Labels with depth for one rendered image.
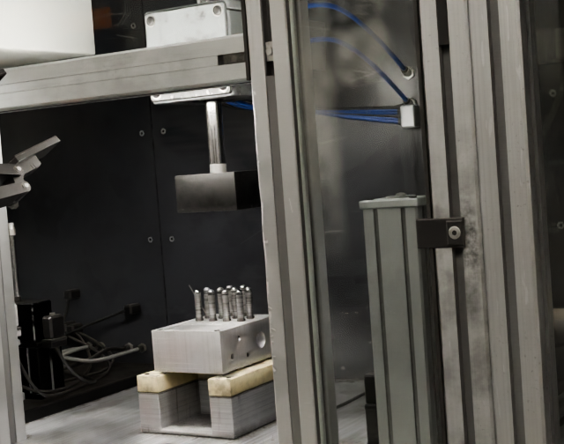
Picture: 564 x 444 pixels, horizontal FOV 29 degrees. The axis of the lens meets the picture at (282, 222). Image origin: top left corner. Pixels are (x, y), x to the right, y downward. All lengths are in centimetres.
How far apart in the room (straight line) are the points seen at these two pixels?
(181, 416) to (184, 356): 9
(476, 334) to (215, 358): 38
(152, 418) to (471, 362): 46
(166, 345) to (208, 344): 6
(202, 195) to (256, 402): 25
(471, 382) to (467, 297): 7
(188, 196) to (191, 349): 18
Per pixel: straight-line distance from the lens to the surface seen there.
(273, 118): 104
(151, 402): 130
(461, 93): 96
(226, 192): 129
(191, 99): 129
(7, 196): 107
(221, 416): 124
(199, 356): 126
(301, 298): 104
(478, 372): 98
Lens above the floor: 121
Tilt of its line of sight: 3 degrees down
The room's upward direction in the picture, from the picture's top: 4 degrees counter-clockwise
